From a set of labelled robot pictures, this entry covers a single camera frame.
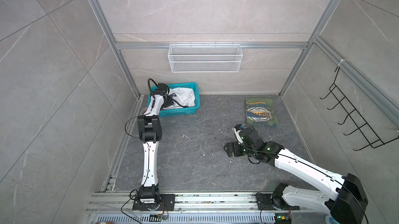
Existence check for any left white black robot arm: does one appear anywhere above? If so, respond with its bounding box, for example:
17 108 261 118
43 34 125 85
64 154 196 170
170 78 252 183
135 78 170 211

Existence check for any white tank top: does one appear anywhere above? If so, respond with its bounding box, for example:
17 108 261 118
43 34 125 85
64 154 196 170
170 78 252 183
166 88 196 109

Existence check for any green tank top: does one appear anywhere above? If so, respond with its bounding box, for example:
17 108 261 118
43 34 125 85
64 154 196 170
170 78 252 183
245 98 279 127

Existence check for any black wire hook rack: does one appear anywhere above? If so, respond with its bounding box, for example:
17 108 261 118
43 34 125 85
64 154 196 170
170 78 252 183
320 67 399 151

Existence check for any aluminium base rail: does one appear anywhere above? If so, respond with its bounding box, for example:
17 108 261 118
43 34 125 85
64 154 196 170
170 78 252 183
85 192 347 224

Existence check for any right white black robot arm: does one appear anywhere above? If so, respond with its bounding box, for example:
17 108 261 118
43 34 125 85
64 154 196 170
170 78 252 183
223 124 368 224

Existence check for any white wire mesh shelf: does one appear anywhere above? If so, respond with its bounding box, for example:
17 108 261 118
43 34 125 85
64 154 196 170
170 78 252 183
167 44 243 73

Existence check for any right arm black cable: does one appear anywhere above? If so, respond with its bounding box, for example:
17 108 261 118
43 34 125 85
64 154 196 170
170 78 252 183
232 124 370 224

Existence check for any teal plastic basket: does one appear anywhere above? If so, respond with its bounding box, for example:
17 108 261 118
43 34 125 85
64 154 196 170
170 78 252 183
144 82 201 118

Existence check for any roll of tape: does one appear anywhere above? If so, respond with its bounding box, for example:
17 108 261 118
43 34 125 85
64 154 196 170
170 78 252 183
140 107 151 116

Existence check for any blue tape roll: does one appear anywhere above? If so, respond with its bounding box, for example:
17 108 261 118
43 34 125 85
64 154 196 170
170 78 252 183
325 215 339 224

